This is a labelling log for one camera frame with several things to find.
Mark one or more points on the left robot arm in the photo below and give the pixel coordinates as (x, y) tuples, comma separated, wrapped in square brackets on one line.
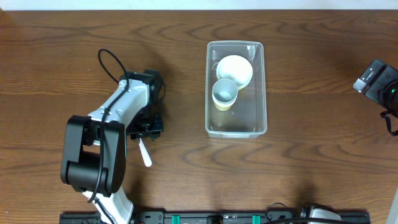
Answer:
[(95, 146)]

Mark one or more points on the yellow plastic bowl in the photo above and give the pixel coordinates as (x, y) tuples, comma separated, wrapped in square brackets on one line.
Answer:
[(240, 87)]

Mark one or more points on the white plastic fork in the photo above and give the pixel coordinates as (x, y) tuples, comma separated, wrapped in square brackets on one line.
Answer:
[(145, 154)]

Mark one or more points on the white plastic bowl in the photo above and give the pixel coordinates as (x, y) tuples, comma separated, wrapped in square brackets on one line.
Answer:
[(235, 68)]

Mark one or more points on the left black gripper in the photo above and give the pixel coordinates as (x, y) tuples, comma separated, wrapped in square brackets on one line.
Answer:
[(148, 129)]

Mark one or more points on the grey plastic cup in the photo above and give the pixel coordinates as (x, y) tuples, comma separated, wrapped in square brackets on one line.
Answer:
[(225, 92)]

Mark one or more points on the yellow plastic cup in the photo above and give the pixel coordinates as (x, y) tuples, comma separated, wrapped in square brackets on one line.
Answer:
[(222, 106)]

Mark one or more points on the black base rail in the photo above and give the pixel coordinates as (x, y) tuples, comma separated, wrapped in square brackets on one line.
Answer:
[(181, 218)]

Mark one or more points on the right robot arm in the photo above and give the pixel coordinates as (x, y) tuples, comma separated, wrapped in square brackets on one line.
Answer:
[(316, 213)]

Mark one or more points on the clear plastic container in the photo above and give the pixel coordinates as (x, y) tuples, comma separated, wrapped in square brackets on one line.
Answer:
[(247, 118)]

